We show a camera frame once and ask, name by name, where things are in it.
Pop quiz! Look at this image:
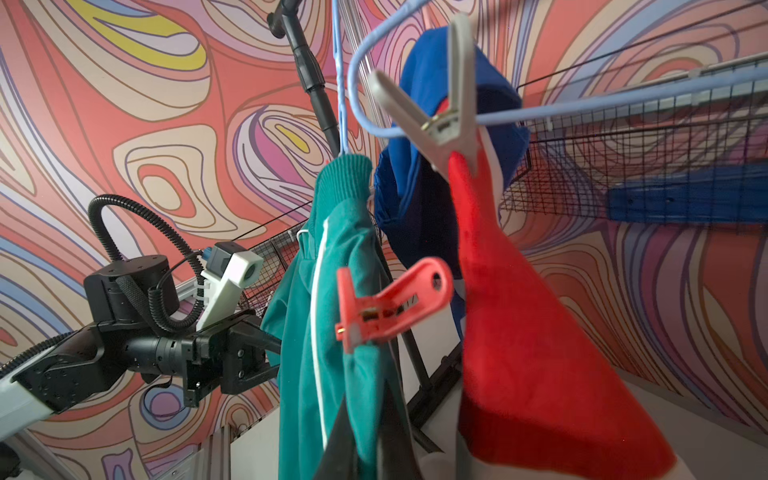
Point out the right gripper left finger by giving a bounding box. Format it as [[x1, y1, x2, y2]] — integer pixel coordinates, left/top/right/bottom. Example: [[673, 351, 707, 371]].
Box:
[[313, 398, 359, 480]]

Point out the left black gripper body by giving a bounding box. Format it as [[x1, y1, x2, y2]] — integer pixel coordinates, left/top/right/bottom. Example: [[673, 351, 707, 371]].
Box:
[[180, 314, 282, 408]]

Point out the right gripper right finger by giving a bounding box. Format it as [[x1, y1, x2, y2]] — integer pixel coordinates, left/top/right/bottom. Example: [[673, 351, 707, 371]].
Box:
[[376, 386, 423, 480]]

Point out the green jacket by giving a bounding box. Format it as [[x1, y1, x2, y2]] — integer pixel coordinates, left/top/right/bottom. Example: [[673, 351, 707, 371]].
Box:
[[260, 152, 415, 480]]

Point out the red clothespin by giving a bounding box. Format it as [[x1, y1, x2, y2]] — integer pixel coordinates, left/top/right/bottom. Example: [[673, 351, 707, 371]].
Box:
[[335, 257, 454, 354]]

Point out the light blue hanger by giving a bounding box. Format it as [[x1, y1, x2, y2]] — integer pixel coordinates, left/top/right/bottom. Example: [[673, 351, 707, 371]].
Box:
[[338, 1, 767, 140]]

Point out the blue hanger of green jacket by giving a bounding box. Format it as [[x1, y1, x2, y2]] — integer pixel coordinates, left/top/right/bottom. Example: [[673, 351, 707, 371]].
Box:
[[331, 0, 348, 155]]

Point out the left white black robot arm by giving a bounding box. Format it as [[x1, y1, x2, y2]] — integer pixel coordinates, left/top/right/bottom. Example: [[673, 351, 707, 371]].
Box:
[[1, 194, 281, 438]]

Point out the black clothes rack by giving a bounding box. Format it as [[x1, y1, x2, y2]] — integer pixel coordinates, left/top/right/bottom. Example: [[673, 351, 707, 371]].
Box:
[[267, 0, 461, 453]]

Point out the blue red white jacket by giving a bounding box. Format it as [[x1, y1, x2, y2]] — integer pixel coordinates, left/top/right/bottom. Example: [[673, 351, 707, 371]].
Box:
[[373, 25, 697, 480]]

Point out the white grey clothespin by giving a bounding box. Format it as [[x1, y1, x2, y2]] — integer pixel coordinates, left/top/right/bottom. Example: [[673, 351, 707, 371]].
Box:
[[369, 14, 478, 179]]

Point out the blue brush in basket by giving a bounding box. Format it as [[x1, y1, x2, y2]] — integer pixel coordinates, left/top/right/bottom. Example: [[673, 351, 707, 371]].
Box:
[[606, 162, 767, 225]]

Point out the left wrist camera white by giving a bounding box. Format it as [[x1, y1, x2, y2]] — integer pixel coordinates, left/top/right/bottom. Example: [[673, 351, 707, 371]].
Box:
[[196, 241, 264, 331]]

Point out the black wire basket left wall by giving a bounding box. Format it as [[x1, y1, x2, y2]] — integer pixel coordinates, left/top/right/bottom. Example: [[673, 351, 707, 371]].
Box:
[[238, 222, 305, 317]]

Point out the black wire basket wall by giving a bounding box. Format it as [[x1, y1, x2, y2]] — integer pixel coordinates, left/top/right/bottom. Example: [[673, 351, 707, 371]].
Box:
[[238, 222, 305, 317], [501, 50, 767, 235]]

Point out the black wire basket back wall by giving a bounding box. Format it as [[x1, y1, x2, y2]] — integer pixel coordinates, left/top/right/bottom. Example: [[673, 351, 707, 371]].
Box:
[[501, 50, 767, 235]]

